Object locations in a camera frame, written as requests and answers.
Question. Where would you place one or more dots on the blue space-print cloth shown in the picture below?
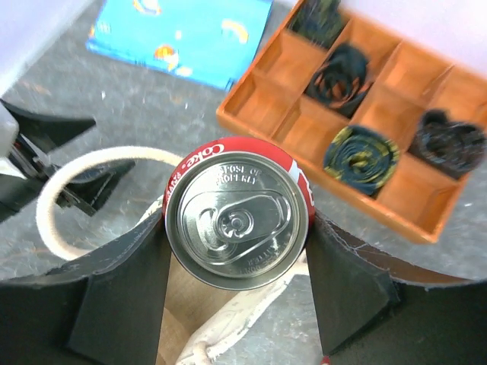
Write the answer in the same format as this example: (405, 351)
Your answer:
(209, 42)

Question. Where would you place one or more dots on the burlap canvas tote bag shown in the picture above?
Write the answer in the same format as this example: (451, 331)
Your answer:
(200, 323)

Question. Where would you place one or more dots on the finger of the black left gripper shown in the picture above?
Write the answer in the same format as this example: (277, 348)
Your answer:
(48, 132)

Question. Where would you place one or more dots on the wooden compartment tray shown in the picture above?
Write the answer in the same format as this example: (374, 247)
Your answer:
(269, 102)

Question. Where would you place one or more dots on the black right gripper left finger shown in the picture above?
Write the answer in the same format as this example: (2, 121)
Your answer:
(105, 307)

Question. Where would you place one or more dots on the dark rolled sock back-left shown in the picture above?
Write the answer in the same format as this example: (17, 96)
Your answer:
(319, 21)

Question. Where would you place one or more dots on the dark rolled sock right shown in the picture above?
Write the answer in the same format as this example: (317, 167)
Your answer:
(453, 147)

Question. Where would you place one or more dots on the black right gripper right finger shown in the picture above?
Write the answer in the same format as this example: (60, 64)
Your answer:
(373, 308)

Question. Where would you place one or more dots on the red soda can back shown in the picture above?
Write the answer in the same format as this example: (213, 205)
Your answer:
(237, 212)

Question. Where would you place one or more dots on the dark rolled sock front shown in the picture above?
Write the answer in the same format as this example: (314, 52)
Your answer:
(361, 158)

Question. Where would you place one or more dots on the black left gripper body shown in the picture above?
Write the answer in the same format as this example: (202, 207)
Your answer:
(88, 191)

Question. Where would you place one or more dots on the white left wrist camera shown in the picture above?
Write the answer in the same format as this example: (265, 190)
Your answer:
(8, 134)

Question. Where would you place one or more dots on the dark rolled sock middle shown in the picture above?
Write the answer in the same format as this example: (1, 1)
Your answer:
(342, 81)

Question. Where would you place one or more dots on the red soda can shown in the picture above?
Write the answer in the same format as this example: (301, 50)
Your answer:
(325, 361)
(237, 212)

